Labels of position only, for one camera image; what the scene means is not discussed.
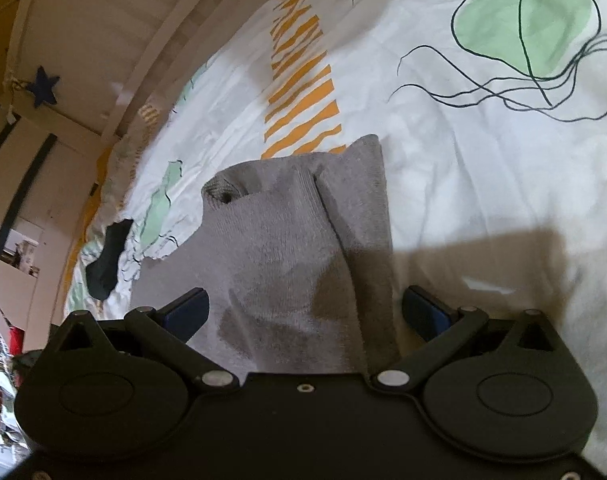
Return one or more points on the leaf print bed cover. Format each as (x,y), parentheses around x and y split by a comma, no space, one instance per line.
(483,185)

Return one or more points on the dark folded garment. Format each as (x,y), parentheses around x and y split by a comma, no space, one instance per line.
(106,260)

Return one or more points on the blue star decoration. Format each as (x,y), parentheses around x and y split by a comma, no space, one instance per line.
(42,87)

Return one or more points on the grey hoodie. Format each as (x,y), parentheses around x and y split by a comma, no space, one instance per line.
(283,240)

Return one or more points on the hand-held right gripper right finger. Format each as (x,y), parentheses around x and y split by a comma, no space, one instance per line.
(428,317)

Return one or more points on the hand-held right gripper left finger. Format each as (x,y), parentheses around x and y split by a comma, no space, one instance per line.
(191,315)

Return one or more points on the white wooden shelf unit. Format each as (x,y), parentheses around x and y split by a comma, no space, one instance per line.
(28,170)

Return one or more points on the pale wooden bed frame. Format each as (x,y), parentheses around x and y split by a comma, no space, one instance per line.
(108,35)

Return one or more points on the orange bed sheet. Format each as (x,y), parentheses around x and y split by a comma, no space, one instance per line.
(75,260)

